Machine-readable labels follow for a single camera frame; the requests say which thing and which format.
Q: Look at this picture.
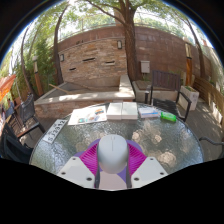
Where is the grey wall utility box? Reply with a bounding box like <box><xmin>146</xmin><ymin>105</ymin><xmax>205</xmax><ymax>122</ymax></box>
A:
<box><xmin>139</xmin><ymin>60</ymin><xmax>151</xmax><ymax>74</ymax></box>

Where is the blue and white book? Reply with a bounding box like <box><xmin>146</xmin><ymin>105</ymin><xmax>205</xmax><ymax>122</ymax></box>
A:
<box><xmin>137</xmin><ymin>106</ymin><xmax>160</xmax><ymax>119</ymax></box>

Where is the open colourful magazine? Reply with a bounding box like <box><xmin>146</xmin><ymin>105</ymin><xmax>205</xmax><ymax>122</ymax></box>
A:
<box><xmin>67</xmin><ymin>105</ymin><xmax>108</xmax><ymax>126</ymax></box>

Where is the brown tree trunk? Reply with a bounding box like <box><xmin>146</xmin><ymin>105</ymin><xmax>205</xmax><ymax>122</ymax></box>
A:
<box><xmin>119</xmin><ymin>0</ymin><xmax>140</xmax><ymax>81</ymax></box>

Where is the white licence plate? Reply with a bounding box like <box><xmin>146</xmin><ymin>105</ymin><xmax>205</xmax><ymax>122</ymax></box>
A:
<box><xmin>42</xmin><ymin>119</ymin><xmax>68</xmax><ymax>145</ymax></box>

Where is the dark wooden slatted armchair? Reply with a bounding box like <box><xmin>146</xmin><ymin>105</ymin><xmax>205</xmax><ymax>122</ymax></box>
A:
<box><xmin>144</xmin><ymin>69</ymin><xmax>193</xmax><ymax>123</ymax></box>

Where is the flat white box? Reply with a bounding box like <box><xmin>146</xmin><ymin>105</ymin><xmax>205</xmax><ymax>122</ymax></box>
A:
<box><xmin>121</xmin><ymin>101</ymin><xmax>139</xmax><ymax>120</ymax></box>
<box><xmin>106</xmin><ymin>102</ymin><xmax>123</xmax><ymax>121</ymax></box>

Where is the white computer mouse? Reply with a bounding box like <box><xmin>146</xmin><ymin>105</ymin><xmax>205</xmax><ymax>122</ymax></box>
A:
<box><xmin>96</xmin><ymin>133</ymin><xmax>130</xmax><ymax>175</ymax></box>

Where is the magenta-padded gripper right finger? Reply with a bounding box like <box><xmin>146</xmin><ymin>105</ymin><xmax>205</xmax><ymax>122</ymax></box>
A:
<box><xmin>125</xmin><ymin>139</ymin><xmax>169</xmax><ymax>189</ymax></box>

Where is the black mesh-back chair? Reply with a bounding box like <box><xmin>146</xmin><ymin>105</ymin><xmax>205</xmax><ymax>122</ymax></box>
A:
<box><xmin>14</xmin><ymin>94</ymin><xmax>46</xmax><ymax>138</ymax></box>

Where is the white rectangular planter box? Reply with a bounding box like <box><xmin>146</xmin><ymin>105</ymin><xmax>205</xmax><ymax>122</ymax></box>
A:
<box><xmin>179</xmin><ymin>85</ymin><xmax>200</xmax><ymax>111</ymax></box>

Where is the wooden lamp post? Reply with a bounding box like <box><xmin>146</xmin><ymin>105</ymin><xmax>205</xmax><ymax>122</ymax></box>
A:
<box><xmin>184</xmin><ymin>43</ymin><xmax>194</xmax><ymax>86</ymax></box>
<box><xmin>32</xmin><ymin>55</ymin><xmax>44</xmax><ymax>98</ymax></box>

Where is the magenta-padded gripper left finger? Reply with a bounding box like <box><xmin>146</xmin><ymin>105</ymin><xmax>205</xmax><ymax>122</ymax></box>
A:
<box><xmin>56</xmin><ymin>139</ymin><xmax>101</xmax><ymax>189</ymax></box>

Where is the green wipes packet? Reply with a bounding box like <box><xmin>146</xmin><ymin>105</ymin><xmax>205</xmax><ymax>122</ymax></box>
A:
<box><xmin>160</xmin><ymin>111</ymin><xmax>177</xmax><ymax>123</ymax></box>

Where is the black metal armchair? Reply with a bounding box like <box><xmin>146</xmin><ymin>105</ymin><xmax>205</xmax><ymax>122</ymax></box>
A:
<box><xmin>198</xmin><ymin>135</ymin><xmax>224</xmax><ymax>151</ymax></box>

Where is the purple paw-shaped mouse pad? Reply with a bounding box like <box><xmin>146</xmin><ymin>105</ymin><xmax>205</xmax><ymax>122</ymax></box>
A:
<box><xmin>73</xmin><ymin>138</ymin><xmax>147</xmax><ymax>191</ymax></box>

